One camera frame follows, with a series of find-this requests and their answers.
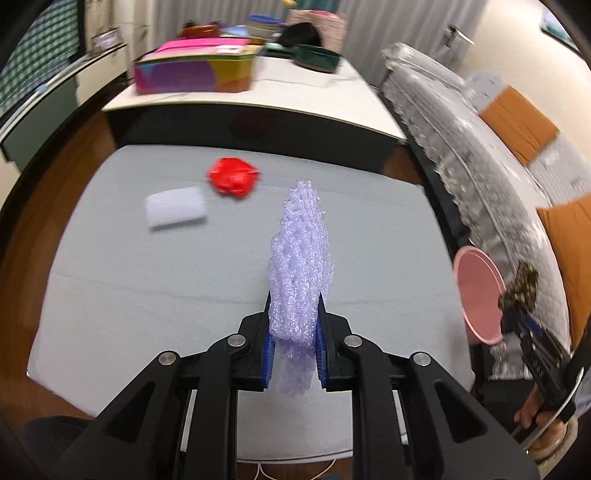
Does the grey curtain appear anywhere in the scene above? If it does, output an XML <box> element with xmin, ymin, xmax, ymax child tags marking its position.
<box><xmin>152</xmin><ymin>0</ymin><xmax>490</xmax><ymax>88</ymax></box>

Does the white coffee table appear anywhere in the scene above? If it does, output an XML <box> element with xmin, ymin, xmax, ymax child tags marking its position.
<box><xmin>102</xmin><ymin>39</ymin><xmax>409</xmax><ymax>160</ymax></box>

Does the thin white cable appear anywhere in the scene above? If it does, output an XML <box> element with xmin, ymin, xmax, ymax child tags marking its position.
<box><xmin>256</xmin><ymin>459</ymin><xmax>333</xmax><ymax>480</ymax></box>

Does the grey table mat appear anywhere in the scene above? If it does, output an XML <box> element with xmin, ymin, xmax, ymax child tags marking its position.
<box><xmin>27</xmin><ymin>145</ymin><xmax>476</xmax><ymax>462</ymax></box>

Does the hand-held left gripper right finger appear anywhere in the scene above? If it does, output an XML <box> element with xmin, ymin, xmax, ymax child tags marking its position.
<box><xmin>315</xmin><ymin>295</ymin><xmax>541</xmax><ymax>480</ymax></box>

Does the orange cushion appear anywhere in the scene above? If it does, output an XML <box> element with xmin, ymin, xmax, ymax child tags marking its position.
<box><xmin>478</xmin><ymin>87</ymin><xmax>560</xmax><ymax>167</ymax></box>
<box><xmin>536</xmin><ymin>194</ymin><xmax>591</xmax><ymax>352</ymax></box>

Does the stack of bowls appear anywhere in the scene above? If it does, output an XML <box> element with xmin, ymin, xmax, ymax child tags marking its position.
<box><xmin>247</xmin><ymin>14</ymin><xmax>284</xmax><ymax>35</ymax></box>

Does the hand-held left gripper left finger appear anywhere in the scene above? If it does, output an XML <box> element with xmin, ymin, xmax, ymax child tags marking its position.
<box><xmin>53</xmin><ymin>291</ymin><xmax>278</xmax><ymax>480</ymax></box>

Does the person's right hand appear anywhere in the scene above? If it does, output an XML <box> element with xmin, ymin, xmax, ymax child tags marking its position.
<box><xmin>514</xmin><ymin>387</ymin><xmax>551</xmax><ymax>430</ymax></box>

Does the red crumpled wrapper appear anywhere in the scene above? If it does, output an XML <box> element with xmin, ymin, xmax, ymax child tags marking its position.
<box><xmin>206</xmin><ymin>158</ymin><xmax>262</xmax><ymax>199</ymax></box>

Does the grey cushion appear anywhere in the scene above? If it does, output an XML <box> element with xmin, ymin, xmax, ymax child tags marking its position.
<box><xmin>464</xmin><ymin>69</ymin><xmax>513</xmax><ymax>109</ymax></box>

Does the white foam block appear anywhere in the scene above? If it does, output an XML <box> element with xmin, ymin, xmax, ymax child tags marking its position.
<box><xmin>145</xmin><ymin>186</ymin><xmax>207</xmax><ymax>230</ymax></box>

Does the wall picture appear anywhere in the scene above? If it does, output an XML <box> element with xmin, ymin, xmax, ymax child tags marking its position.
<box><xmin>540</xmin><ymin>9</ymin><xmax>583</xmax><ymax>51</ymax></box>

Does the photo frame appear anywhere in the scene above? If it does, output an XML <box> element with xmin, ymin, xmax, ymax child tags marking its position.
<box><xmin>90</xmin><ymin>28</ymin><xmax>122</xmax><ymax>51</ymax></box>

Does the grey quilted sofa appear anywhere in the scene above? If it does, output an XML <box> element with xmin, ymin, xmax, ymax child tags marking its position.
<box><xmin>381</xmin><ymin>42</ymin><xmax>591</xmax><ymax>384</ymax></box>

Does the green basin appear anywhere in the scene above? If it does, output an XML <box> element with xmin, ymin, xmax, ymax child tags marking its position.
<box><xmin>292</xmin><ymin>44</ymin><xmax>343</xmax><ymax>72</ymax></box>

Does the red-brown teapot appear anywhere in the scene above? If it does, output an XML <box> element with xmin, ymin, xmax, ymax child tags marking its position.
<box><xmin>181</xmin><ymin>21</ymin><xmax>220</xmax><ymax>40</ymax></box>

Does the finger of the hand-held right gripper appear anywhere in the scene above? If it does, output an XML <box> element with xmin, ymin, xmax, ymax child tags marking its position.
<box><xmin>501</xmin><ymin>302</ymin><xmax>544</xmax><ymax>354</ymax></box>

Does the green checked cloth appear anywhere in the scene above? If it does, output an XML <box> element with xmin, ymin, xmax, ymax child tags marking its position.
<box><xmin>0</xmin><ymin>0</ymin><xmax>79</xmax><ymax>116</ymax></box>

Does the brown patterned scrunchie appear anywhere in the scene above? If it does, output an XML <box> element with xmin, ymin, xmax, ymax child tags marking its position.
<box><xmin>499</xmin><ymin>261</ymin><xmax>539</xmax><ymax>311</ymax></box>

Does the colourful box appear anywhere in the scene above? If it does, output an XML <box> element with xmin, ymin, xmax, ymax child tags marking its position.
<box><xmin>134</xmin><ymin>38</ymin><xmax>258</xmax><ymax>95</ymax></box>

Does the pink quilted bag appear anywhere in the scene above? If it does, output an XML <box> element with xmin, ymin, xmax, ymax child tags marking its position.
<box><xmin>286</xmin><ymin>10</ymin><xmax>348</xmax><ymax>51</ymax></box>

